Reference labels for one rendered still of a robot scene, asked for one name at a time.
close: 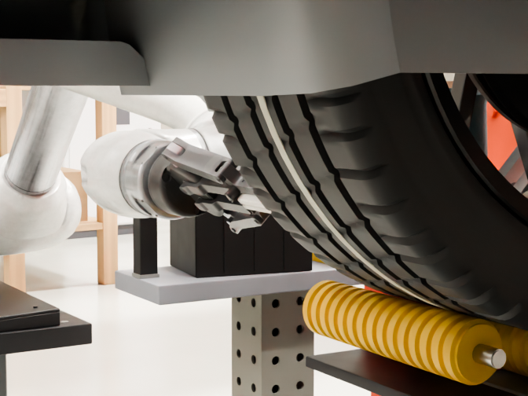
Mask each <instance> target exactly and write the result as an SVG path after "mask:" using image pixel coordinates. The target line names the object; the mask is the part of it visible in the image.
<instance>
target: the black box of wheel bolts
mask: <svg viewBox="0 0 528 396"><path fill-rule="evenodd" d="M227 220H228V218H227V217H226V216H224V215H222V216H215V215H213V214H211V213H209V212H207V213H205V214H201V215H198V216H196V217H191V218H186V217H184V218H180V219H176V220H170V265H171V266H173V267H175V268H177V269H179V270H181V271H183V272H185V273H187V274H189V275H191V276H193V277H196V278H201V277H226V276H239V275H252V274H264V273H289V272H302V271H311V270H312V253H311V252H309V251H307V250H306V249H305V248H304V247H303V246H302V245H301V244H300V243H299V242H297V241H296V240H295V239H294V238H293V237H292V236H291V234H290V232H288V231H286V230H285V229H284V228H283V227H282V226H281V225H280V224H279V223H278V222H277V221H276V220H275V219H274V217H273V216H272V215H270V216H269V217H268V218H267V219H266V220H265V221H264V222H263V224H262V225H261V226H256V227H251V228H245V229H242V230H241V231H240V232H239V233H238V234H237V233H234V232H233V231H232V230H231V229H230V227H229V224H228V223H227V222H226V221H227Z"/></svg>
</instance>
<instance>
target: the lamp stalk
mask: <svg viewBox="0 0 528 396"><path fill-rule="evenodd" d="M133 246H134V272H133V273H132V276H133V277H136V278H139V279H146V278H155V277H160V274H159V273H158V252H157V218H133Z"/></svg>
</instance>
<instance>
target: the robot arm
mask: <svg viewBox="0 0 528 396"><path fill-rule="evenodd" d="M88 97H89V98H92V99H94V100H97V101H100V102H103V103H105V104H108V105H112V106H114V107H117V108H121V109H123V110H126V111H128V112H132V113H134V114H137V115H140V116H143V117H145V118H148V119H151V120H154V121H156V122H158V123H162V124H164V125H166V126H168V127H170V128H172V129H135V130H123V131H116V132H112V133H109V134H106V135H104V136H102V137H99V138H98V139H97V140H96V141H94V142H93V143H92V144H91V145H90V146H89V147H88V148H87V149H86V151H85V152H84V153H83V155H82V158H81V160H80V164H81V176H82V187H83V189H84V190H85V192H86V194H87V195H88V196H89V197H90V199H91V200H92V201H93V202H94V203H96V204H97V205H99V206H100V207H102V208H103V209H105V210H106V211H109V212H112V213H113V214H116V215H121V216H124V217H128V218H162V219H166V220H176V219H180V218H184V217H186V218H191V217H196V216H198V215H202V214H205V213H207V212H209V213H211V214H213V215H215V216H222V215H224V216H226V217H227V218H228V220H227V221H226V222H227V223H228V224H229V227H230V229H231V230H232V231H233V232H234V233H237V234H238V233H239V232H240V231H241V230H242V229H245V228H251V227H256V226H261V225H262V224H263V222H264V221H265V220H266V219H267V218H268V217H269V216H270V215H271V211H268V210H266V209H265V207H264V206H263V205H262V203H261V202H260V201H259V199H258V198H257V197H256V195H255V194H254V193H253V190H254V188H253V187H250V186H248V184H247V182H246V181H245V180H244V178H243V177H242V175H241V173H240V166H237V165H235V163H234V162H233V160H232V158H231V156H230V155H229V153H228V151H227V149H226V147H225V146H224V144H223V142H222V140H223V138H224V134H219V133H218V131H217V129H216V127H215V124H214V122H213V119H212V118H211V117H212V116H213V112H209V111H208V110H207V106H206V105H205V103H204V102H203V101H202V100H201V98H199V97H197V96H182V95H121V92H120V88H119V86H31V89H30V92H29V94H28V97H27V101H26V104H25V106H24V110H23V113H22V116H21V119H20V123H19V126H18V128H17V131H16V135H15V138H14V140H13V145H12V148H11V150H10V153H8V154H6V155H4V156H2V157H0V256H1V255H16V254H22V253H28V252H32V251H40V250H43V249H47V248H51V247H52V246H55V245H57V244H59V243H60V242H62V241H64V240H66V239H67V238H69V237H70V236H71V235H72V234H73V233H74V232H75V229H76V228H77V226H78V225H79V222H80V218H81V213H82V208H81V201H80V198H79V194H78V192H77V190H76V188H75V186H74V185H73V184H72V183H71V182H70V181H69V180H68V179H67V178H66V177H65V176H64V174H63V173H62V171H61V166H62V163H63V162H64V158H65V156H66V153H67V151H68V148H69V145H70V143H71V141H72V137H73V135H74V133H75V129H76V127H77V125H78V122H79V119H80V116H81V115H82V112H83V109H84V107H85V104H86V101H87V99H88Z"/></svg>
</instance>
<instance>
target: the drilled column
mask: <svg viewBox="0 0 528 396"><path fill-rule="evenodd" d="M308 291H309V290H306V291H291V292H284V293H276V294H268V295H253V296H245V297H237V298H232V396H314V369H311V368H308V367H306V356H310V355H314V332H312V331H311V330H310V329H309V328H308V327H307V325H306V323H305V321H304V318H303V303H304V300H305V298H306V295H307V293H308Z"/></svg>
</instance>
